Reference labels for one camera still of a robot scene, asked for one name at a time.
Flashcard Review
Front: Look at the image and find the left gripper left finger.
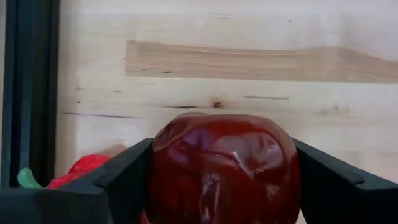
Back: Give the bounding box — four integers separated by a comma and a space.
0, 138, 155, 224

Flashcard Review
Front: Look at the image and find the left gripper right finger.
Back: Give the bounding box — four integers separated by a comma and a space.
292, 138, 398, 224

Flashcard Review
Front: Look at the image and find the red toy bell pepper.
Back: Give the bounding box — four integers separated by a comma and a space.
17, 154, 111, 190

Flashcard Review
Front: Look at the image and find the dark red toy fruit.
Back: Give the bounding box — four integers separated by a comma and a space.
141, 111, 302, 224

